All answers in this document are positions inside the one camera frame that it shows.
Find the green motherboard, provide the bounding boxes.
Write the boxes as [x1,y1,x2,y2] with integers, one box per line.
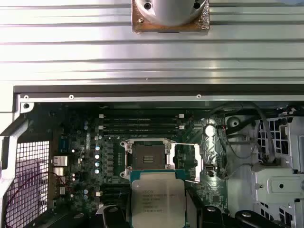
[51,104,229,228]

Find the RAM slot black clips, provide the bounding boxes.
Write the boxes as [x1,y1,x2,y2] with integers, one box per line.
[102,119,182,124]
[102,130,182,136]
[101,184,131,190]
[101,196,131,201]

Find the grey flat cable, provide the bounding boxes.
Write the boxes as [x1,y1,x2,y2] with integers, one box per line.
[249,101,275,164]

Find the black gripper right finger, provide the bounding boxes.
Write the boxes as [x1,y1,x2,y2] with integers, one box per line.
[187,191,283,228]

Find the round silver coin battery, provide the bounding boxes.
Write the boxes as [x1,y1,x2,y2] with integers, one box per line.
[204,123,217,137]

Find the crinkled silver foil patch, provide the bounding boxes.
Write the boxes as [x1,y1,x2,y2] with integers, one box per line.
[203,137,219,165]

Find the black PC case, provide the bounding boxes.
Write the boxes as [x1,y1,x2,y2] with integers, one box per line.
[0,84,304,228]

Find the CPU socket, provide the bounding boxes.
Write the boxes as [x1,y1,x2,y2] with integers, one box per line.
[120,139,178,179]

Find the blue rear port connector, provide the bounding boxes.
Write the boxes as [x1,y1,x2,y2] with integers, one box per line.
[59,134,73,152]

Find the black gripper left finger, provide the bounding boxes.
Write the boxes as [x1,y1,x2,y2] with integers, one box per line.
[95,204,131,228]

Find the metal CPU socket cover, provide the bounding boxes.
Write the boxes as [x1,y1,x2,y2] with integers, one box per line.
[167,142,204,185]

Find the brown square base plate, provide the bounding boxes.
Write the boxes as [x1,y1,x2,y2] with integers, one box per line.
[132,0,211,34]

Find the silver topped CPU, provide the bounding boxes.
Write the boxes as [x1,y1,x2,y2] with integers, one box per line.
[129,169,189,228]

